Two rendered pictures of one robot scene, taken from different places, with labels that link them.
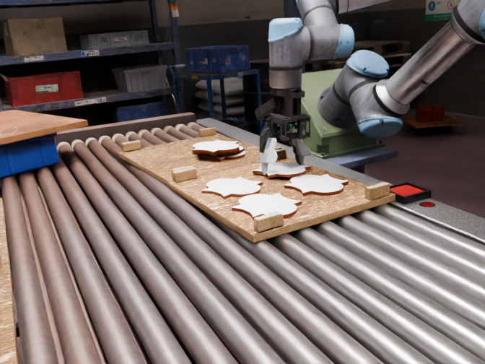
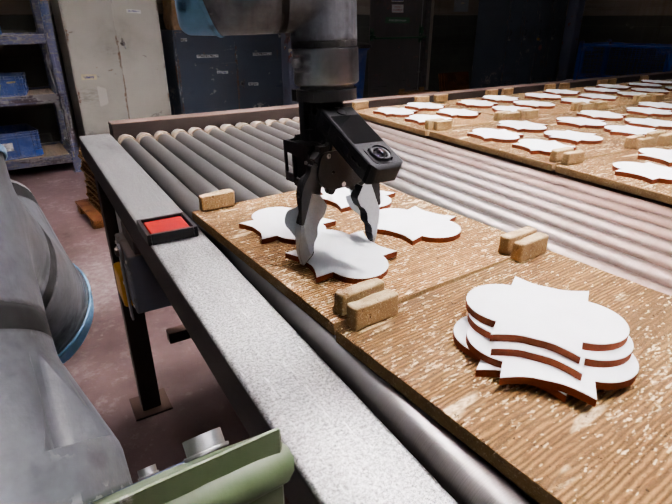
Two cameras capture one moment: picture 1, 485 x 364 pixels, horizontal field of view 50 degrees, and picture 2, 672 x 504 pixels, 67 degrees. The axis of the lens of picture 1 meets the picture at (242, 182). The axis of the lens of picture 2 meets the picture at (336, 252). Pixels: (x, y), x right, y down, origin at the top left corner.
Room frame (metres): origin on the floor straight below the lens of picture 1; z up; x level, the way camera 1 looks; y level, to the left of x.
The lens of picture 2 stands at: (1.85, -0.17, 1.22)
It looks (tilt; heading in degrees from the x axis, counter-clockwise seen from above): 25 degrees down; 173
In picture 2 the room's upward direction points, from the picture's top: straight up
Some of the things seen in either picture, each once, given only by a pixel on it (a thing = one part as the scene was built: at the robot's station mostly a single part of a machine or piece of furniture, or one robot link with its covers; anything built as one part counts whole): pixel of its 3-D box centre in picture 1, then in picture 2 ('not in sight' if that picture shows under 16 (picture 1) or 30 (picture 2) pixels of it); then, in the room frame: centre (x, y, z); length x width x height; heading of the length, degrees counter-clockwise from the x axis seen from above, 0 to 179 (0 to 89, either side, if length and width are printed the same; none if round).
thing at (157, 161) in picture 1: (197, 156); (622, 374); (1.50, 0.13, 0.93); 0.41 x 0.35 x 0.02; 29
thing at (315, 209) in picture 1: (273, 191); (352, 231); (1.14, -0.07, 0.93); 0.41 x 0.35 x 0.02; 28
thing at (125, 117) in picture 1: (138, 119); not in sight; (5.65, 1.08, 0.32); 0.50 x 0.41 x 0.37; 114
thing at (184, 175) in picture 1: (185, 175); (517, 240); (1.25, 0.14, 0.95); 0.06 x 0.02 x 0.03; 118
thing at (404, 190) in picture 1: (405, 193); (167, 228); (1.08, -0.35, 0.92); 0.06 x 0.06 x 0.01; 24
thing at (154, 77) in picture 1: (140, 78); not in sight; (5.64, 1.00, 0.76); 0.50 x 0.36 x 0.24; 123
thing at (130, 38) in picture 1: (114, 40); not in sight; (5.54, 1.20, 1.16); 0.60 x 0.40 x 0.15; 120
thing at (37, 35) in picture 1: (34, 36); not in sight; (5.25, 1.89, 1.26); 0.49 x 0.38 x 0.34; 124
